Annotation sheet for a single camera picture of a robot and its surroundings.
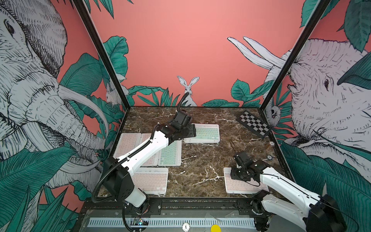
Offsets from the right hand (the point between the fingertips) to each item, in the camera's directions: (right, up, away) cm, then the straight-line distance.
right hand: (231, 172), depth 84 cm
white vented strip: (-32, -20, -13) cm, 40 cm away
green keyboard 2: (-37, +8, +10) cm, 39 cm away
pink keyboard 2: (-48, +5, +7) cm, 49 cm away
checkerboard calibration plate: (+24, +28, +24) cm, 44 cm away
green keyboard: (-13, +21, +18) cm, 31 cm away
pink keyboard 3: (-47, -4, -1) cm, 47 cm away
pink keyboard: (+2, -7, -2) cm, 8 cm away
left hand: (-22, +26, -4) cm, 34 cm away
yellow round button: (-12, -22, -15) cm, 29 cm away
